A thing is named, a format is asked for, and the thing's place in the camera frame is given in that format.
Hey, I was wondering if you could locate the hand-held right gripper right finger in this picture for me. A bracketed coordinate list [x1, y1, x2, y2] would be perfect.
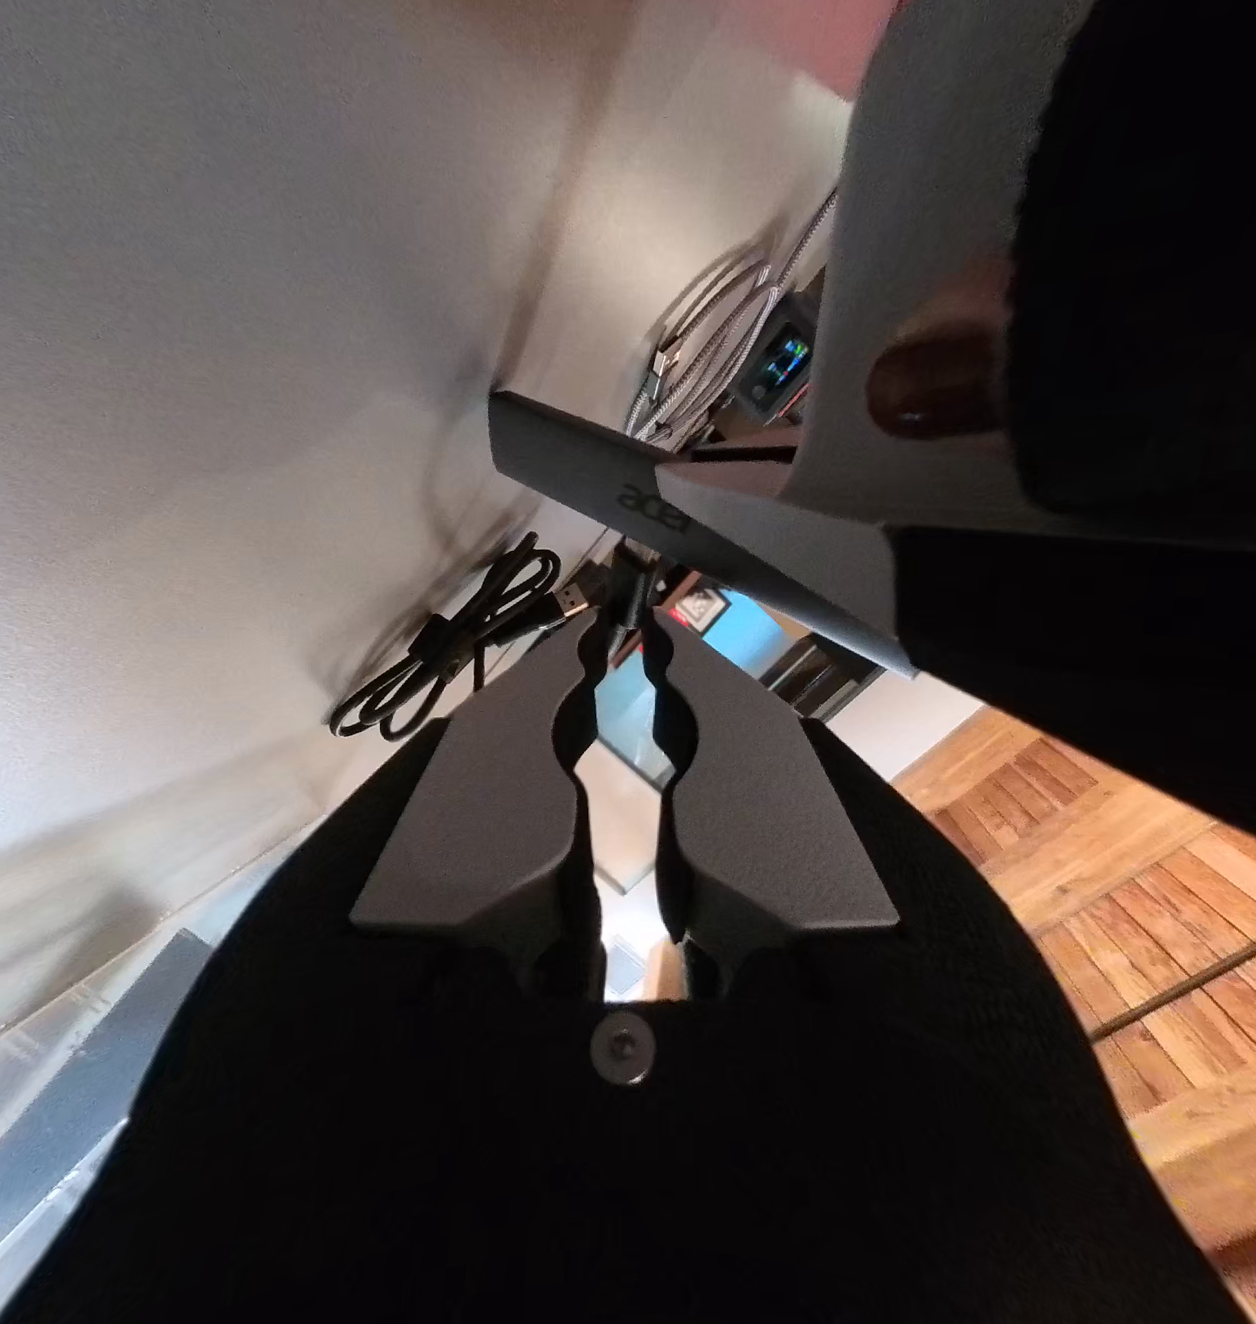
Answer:
[643, 610, 909, 970]

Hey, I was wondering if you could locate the braided grey cable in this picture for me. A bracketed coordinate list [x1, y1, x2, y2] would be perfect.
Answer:
[622, 190, 836, 456]

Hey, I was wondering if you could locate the coiled black usb cable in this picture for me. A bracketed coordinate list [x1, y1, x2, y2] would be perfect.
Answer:
[326, 531, 594, 741]

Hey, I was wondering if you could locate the dark grey usb hub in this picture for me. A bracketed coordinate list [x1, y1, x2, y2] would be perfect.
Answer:
[486, 391, 920, 678]

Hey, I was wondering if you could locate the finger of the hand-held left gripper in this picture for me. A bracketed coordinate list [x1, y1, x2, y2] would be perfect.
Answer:
[792, 0, 1256, 540]

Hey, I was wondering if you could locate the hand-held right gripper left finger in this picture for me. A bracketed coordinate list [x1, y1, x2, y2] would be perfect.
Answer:
[349, 619, 600, 970]

